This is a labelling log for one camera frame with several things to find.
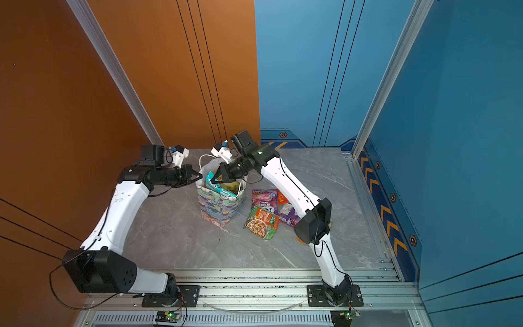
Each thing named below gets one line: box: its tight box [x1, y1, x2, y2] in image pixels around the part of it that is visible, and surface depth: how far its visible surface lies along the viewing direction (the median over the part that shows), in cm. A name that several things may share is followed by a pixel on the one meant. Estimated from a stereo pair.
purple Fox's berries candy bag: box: [251, 188, 279, 216], surface depth 98 cm
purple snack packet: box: [279, 200, 301, 227], surface depth 93 cm
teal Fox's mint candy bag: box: [205, 170, 238, 199], surface depth 74 cm
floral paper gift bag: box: [196, 153, 248, 228], surface depth 78 cm
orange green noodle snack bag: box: [243, 205, 280, 241], surface depth 92 cm
